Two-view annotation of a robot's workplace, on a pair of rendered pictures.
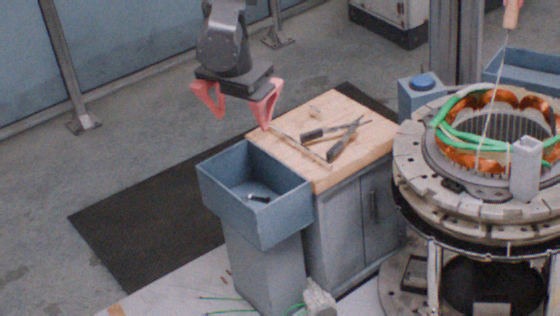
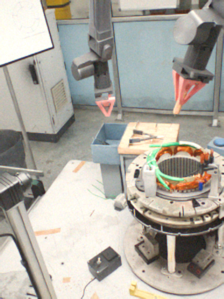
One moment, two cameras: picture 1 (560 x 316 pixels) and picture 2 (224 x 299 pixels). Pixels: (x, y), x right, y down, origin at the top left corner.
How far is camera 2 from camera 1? 0.92 m
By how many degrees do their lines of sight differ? 44
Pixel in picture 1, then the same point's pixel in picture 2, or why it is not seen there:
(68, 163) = (196, 134)
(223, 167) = (115, 129)
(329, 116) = (160, 131)
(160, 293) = (97, 166)
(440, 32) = not seen: outside the picture
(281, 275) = (109, 179)
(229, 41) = (76, 69)
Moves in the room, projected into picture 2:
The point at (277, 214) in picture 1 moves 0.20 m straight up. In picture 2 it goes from (101, 151) to (93, 102)
